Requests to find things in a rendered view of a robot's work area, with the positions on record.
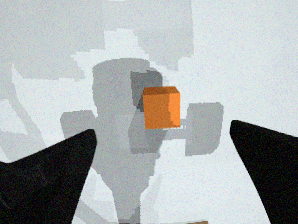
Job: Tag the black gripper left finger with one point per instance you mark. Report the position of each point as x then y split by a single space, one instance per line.
44 188

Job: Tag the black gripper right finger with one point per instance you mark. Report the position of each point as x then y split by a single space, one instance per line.
271 158

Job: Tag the orange block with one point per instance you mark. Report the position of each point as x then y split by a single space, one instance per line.
162 107

